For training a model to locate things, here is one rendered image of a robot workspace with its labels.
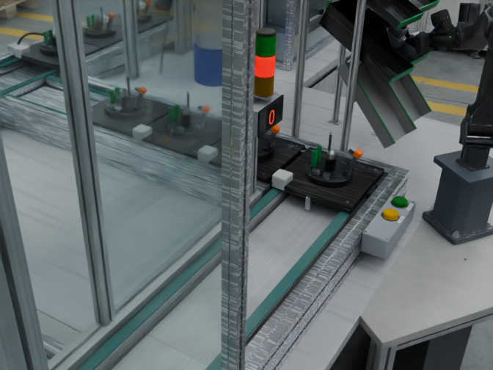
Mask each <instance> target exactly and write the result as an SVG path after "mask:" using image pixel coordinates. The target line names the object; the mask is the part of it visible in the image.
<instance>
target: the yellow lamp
mask: <svg viewBox="0 0 493 370"><path fill-rule="evenodd" d="M254 94H255V95H256V96H259V97H269V96H271V95H273V94H274V75H273V76H272V77H268V78H262V77H258V76H256V75H255V80H254Z"/></svg>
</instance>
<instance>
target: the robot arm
mask: <svg viewBox="0 0 493 370"><path fill-rule="evenodd" d="M480 11H481V4H479V3H460V6H459V19H458V23H457V26H454V25H453V24H452V22H451V19H450V15H449V12H448V10H446V9H445V10H440V11H438V12H436V13H433V14H431V22H432V24H433V26H434V27H435V28H434V29H433V30H432V31H431V32H429V33H425V32H421V33H419V34H418V35H415V37H411V38H407V39H406V43H408V44H409V45H411V46H412V47H414V48H415V53H416V55H417V56H422V55H425V54H427V53H428V52H429V50H430V47H434V51H438V50H440V49H445V50H447V51H452V50H468V52H467V56H469V57H475V55H476V54H477V53H478V52H480V51H479V50H483V49H484V48H485V47H486V46H488V48H487V53H486V58H485V62H484V66H483V72H482V75H481V81H480V84H479V88H478V94H477V98H476V100H475V103H474V104H469V106H468V107H467V111H466V115H465V117H464V118H463V120H462V122H461V125H460V138H459V144H462V145H463V147H462V151H461V158H459V159H456V161H457V162H458V163H459V164H461V165H462V166H463V167H465V168H467V169H468V170H469V171H470V172H474V171H477V170H483V169H486V168H490V165H489V164H487V160H488V157H489V151H490V149H491V148H493V3H488V4H486V5H485V7H484V9H483V12H482V13H481V14H480ZM467 136H475V137H467ZM477 137H490V139H489V138H477Z"/></svg>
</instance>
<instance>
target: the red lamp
mask: <svg viewBox="0 0 493 370"><path fill-rule="evenodd" d="M274 68H275V55H274V56H273V57H258V56H256V55H255V75H256V76H258V77H262V78H268V77H272V76H273V75H274Z"/></svg>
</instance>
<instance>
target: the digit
mask: <svg viewBox="0 0 493 370"><path fill-rule="evenodd" d="M276 116H277V102H276V103H275V104H273V105H272V106H270V107H269V108H268V109H267V124H266V130H268V129H269V128H271V127H272V126H273V125H274V124H276Z"/></svg>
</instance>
